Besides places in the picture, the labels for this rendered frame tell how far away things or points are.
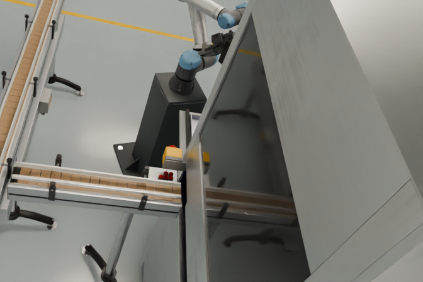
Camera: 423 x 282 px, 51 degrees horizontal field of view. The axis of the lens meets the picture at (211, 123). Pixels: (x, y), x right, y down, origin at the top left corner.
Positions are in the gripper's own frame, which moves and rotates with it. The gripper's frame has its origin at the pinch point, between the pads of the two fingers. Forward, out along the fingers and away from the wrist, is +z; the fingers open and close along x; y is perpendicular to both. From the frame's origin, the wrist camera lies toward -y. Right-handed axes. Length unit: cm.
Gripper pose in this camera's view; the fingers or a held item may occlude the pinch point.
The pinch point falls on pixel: (201, 55)
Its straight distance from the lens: 240.1
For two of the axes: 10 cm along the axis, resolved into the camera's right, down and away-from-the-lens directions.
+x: -4.2, -2.3, -8.8
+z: -9.0, 2.7, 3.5
